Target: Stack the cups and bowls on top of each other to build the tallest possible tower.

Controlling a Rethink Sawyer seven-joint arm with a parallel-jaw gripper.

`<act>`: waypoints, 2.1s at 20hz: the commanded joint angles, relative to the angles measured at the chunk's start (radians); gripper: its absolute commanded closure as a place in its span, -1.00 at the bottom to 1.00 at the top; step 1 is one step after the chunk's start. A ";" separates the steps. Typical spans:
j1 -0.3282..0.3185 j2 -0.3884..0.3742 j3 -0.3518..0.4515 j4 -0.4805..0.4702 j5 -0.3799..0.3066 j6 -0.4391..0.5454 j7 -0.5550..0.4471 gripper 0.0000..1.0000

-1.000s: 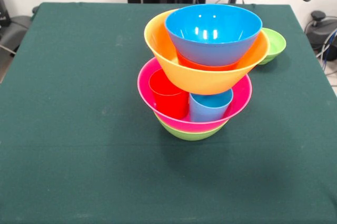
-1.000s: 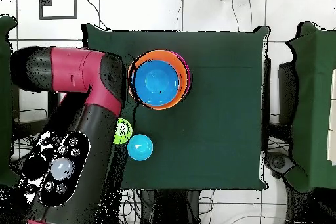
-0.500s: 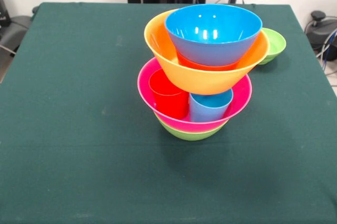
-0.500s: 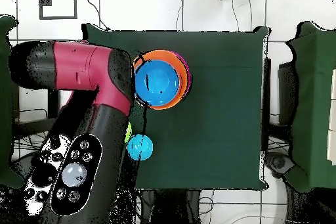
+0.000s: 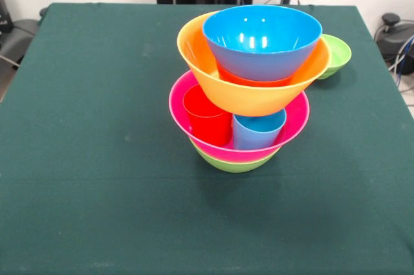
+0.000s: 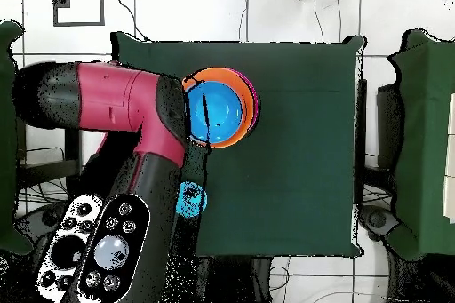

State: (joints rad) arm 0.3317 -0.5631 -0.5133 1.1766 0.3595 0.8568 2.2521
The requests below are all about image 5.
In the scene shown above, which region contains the red cup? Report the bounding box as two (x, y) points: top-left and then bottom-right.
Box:
(182, 83), (234, 146)

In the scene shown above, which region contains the large orange bowl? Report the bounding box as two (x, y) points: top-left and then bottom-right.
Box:
(176, 10), (332, 117)

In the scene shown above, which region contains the small red-orange bowl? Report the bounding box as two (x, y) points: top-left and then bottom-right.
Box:
(216, 63), (295, 87)

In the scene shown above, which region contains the blue cup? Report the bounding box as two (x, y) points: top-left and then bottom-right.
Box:
(232, 108), (287, 150)

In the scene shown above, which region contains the large green bowl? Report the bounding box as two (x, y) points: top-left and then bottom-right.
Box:
(189, 138), (281, 173)

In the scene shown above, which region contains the large blue bowl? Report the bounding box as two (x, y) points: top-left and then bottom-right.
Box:
(202, 4), (323, 82)

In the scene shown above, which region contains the large pink bowl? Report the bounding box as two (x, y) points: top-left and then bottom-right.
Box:
(168, 70), (311, 163)

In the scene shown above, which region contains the small green bowl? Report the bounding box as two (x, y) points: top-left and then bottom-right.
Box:
(316, 33), (353, 80)

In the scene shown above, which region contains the dark green tablecloth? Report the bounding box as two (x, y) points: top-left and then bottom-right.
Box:
(0, 2), (414, 275)

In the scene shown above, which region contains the blue cable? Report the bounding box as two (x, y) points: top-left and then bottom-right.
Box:
(395, 40), (414, 87)

